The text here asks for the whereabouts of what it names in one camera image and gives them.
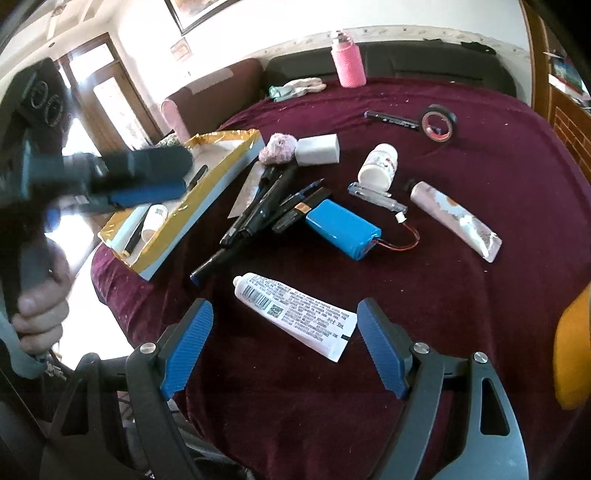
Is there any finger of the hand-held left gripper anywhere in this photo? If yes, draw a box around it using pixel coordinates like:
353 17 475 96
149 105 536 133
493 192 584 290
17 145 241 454
74 181 187 214
65 144 195 186

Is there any brown armchair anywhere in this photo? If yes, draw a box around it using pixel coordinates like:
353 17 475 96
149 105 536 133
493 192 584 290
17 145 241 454
161 58 264 139

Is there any wooden glass door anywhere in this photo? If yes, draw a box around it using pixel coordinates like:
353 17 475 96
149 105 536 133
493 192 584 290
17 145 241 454
58 32 162 148

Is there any thick black marker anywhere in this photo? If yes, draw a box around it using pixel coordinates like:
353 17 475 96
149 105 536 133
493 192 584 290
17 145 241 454
191 217 278 288

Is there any white barcode tube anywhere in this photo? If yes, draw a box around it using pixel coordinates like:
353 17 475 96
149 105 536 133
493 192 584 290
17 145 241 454
232 272 358 363

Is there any wooden cabinet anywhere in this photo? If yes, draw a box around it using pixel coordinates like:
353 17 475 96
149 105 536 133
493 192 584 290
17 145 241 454
524 0 591 171

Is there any clear plastic pen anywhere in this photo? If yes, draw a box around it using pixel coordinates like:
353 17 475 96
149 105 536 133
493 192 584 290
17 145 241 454
348 182 409 214

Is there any yellow rounded object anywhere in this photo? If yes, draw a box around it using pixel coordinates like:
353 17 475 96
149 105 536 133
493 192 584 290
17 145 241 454
554 286 591 411

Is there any person's left hand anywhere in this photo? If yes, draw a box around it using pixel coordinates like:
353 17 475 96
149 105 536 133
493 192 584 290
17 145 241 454
11 256 74 357

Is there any dark printed pen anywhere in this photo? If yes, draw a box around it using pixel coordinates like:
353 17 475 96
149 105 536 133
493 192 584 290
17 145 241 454
364 110 421 130

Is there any black pen blue tip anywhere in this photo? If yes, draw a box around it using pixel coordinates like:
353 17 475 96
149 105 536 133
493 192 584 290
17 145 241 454
277 179 326 208

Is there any maroon tablecloth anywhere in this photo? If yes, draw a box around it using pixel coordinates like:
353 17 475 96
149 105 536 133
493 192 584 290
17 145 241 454
90 76 591 480

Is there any pink cream tube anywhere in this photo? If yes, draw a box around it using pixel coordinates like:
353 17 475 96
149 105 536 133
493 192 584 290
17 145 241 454
405 180 503 263

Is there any long black pen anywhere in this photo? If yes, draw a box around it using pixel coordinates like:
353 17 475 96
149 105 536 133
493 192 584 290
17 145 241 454
219 162 300 245

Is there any black sofa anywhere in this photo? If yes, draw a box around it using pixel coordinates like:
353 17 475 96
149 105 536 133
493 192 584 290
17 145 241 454
263 41 517 100

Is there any blue marker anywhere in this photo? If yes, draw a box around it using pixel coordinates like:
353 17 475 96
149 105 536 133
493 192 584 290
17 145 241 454
305 199 421 261

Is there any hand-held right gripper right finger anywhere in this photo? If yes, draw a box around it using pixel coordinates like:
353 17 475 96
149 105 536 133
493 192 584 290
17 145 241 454
357 298 529 480

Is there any white pill bottle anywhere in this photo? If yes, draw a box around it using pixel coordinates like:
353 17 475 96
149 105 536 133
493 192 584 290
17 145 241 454
358 144 400 192

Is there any small white bottle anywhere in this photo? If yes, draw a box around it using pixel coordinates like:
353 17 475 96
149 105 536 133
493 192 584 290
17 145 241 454
141 204 169 243

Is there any white work glove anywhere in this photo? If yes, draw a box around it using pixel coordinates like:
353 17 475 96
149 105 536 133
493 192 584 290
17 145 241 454
269 78 326 102

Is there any black tape roll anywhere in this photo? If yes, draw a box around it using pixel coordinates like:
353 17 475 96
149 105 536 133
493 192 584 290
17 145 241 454
419 105 458 144

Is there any pink fuzzy pom-pom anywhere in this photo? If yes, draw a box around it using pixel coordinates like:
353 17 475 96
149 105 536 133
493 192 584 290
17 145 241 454
259 133 298 166

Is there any black tube orange label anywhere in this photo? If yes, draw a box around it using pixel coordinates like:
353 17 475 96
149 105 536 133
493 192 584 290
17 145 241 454
272 187 333 233

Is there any framed wall picture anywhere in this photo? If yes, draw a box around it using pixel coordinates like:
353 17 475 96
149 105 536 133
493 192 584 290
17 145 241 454
164 0 245 37

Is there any white tray with yellow tape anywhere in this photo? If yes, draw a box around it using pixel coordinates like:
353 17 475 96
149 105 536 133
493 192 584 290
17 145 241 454
99 129 265 281

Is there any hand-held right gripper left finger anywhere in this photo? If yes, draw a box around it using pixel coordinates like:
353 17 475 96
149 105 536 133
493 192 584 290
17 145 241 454
41 298 215 480

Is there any pink water bottle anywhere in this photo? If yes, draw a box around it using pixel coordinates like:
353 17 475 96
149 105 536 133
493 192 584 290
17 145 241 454
330 30 368 88

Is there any white power adapter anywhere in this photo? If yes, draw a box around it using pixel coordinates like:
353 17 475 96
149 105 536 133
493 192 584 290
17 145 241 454
294 134 341 167

